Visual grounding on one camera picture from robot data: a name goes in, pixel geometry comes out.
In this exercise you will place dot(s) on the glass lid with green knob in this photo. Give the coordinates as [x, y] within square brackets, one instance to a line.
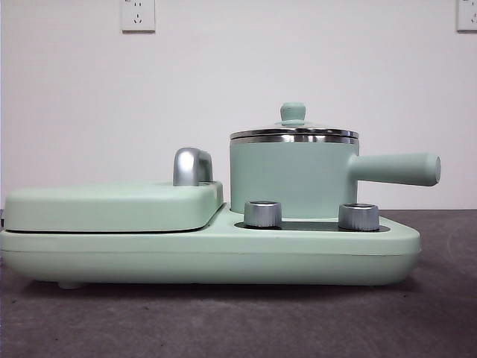
[293, 112]

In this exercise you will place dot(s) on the silver control knob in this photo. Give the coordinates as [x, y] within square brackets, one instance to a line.
[358, 217]
[262, 214]

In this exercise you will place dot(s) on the mint green breakfast machine base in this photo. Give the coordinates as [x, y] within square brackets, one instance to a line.
[149, 257]

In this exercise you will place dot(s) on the mint green grill cover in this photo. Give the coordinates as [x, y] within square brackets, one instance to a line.
[112, 205]

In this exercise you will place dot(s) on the white wall socket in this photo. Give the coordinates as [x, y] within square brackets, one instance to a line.
[138, 16]
[467, 15]

